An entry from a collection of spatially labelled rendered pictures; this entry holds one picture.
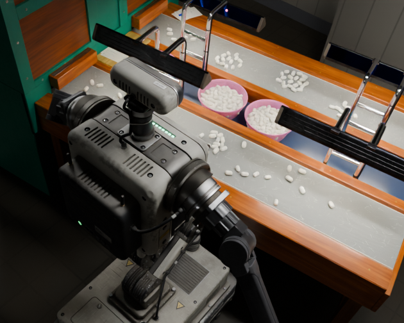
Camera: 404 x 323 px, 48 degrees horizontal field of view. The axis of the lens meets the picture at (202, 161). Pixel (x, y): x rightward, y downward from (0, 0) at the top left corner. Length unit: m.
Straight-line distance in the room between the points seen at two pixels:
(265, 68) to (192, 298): 1.38
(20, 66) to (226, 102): 1.02
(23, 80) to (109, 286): 1.03
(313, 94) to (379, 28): 1.08
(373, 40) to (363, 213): 1.76
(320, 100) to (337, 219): 0.78
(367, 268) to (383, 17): 2.04
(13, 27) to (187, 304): 1.40
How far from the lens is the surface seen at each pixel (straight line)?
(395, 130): 2.60
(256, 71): 2.69
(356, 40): 3.67
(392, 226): 2.17
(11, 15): 2.15
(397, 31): 3.53
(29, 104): 2.42
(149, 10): 2.89
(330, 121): 2.46
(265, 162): 2.19
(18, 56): 2.25
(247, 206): 1.98
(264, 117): 2.40
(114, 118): 1.30
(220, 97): 2.47
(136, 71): 1.15
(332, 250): 1.95
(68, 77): 2.45
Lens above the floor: 2.35
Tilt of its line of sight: 49 degrees down
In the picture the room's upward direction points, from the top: 7 degrees clockwise
